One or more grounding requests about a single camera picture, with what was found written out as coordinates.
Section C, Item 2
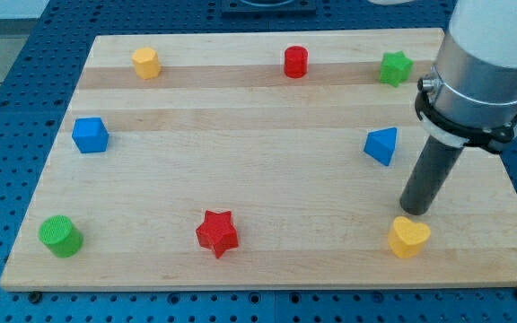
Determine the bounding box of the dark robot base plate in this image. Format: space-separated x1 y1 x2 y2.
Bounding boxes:
218 0 317 15

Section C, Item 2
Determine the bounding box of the blue triangular prism block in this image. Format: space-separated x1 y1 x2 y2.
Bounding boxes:
364 127 398 166

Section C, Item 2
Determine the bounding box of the yellow heart block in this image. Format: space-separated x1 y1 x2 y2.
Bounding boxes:
387 216 431 258

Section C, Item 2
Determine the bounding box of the red cylinder block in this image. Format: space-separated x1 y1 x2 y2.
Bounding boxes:
284 46 308 78

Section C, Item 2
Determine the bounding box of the blue cube block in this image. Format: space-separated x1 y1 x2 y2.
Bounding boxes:
72 117 109 153

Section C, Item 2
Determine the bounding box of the green star block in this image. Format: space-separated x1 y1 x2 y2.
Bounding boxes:
379 51 414 87

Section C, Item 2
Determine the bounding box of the green cylinder block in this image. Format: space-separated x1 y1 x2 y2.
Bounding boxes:
38 214 83 258

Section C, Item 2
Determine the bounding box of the wooden board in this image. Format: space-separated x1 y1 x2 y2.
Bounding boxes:
0 29 517 292

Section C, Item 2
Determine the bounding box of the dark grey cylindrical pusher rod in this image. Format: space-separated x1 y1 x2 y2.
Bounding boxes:
399 136 463 215

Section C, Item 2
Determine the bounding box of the yellow hexagon block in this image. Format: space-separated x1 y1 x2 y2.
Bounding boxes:
132 47 162 80

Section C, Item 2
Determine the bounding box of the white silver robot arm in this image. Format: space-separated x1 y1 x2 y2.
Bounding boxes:
399 0 517 215

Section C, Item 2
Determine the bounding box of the red star block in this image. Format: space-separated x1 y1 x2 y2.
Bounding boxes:
196 210 239 258

